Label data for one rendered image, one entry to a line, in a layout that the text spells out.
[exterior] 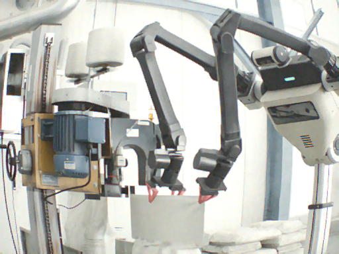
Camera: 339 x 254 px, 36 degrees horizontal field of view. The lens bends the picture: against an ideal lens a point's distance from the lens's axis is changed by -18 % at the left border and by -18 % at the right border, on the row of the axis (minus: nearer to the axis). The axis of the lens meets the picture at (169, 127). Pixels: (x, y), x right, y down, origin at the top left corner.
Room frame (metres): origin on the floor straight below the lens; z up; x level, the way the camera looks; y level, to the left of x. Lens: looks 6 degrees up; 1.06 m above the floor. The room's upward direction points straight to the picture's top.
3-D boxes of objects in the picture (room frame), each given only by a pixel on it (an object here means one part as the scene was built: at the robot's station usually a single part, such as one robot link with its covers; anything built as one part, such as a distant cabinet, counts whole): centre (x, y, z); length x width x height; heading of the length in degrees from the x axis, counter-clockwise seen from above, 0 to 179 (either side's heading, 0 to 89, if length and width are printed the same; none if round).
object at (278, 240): (5.67, -1.21, 0.44); 0.68 x 0.44 x 0.15; 123
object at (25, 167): (2.35, 0.63, 1.14); 0.11 x 0.06 x 0.11; 33
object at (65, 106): (2.25, 0.37, 1.35); 0.12 x 0.12 x 0.04
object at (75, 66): (2.56, 0.40, 1.61); 0.15 x 0.14 x 0.17; 33
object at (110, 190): (2.51, 0.25, 1.04); 0.08 x 0.06 x 0.05; 123
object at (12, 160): (2.31, 0.69, 1.13); 0.18 x 0.11 x 0.18; 33
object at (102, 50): (2.34, 0.26, 1.61); 0.17 x 0.17 x 0.17
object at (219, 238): (5.32, -0.72, 0.56); 0.66 x 0.42 x 0.15; 123
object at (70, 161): (2.25, 0.37, 1.21); 0.15 x 0.15 x 0.25
